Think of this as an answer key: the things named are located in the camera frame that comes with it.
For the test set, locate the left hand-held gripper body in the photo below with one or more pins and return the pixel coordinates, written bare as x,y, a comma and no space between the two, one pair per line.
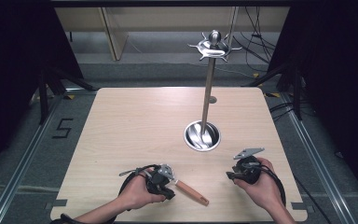
159,181

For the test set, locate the person's left hand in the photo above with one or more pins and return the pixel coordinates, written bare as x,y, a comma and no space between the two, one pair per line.
135,194

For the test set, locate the dark curtain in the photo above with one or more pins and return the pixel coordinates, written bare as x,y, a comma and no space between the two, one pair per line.
338,93
15,77

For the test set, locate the black tripod stand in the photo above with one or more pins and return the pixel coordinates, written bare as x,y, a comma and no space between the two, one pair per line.
43,96
297,93

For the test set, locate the wooden cabinet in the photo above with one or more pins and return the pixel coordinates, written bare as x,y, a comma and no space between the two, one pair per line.
115,31

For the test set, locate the small grey round disc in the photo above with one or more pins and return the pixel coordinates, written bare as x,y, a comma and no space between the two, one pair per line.
213,100

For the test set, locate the steel utensil rack stand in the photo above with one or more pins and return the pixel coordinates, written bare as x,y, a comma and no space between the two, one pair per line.
207,93

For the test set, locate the metal floor rail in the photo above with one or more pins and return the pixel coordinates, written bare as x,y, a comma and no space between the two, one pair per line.
320,168
21,165

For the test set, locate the person's right hand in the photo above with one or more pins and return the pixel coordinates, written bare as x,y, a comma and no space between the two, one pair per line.
267,189

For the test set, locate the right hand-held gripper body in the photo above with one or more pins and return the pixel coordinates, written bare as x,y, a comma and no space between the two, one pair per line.
248,169

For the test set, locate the black wristband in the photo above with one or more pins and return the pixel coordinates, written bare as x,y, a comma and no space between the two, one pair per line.
62,218

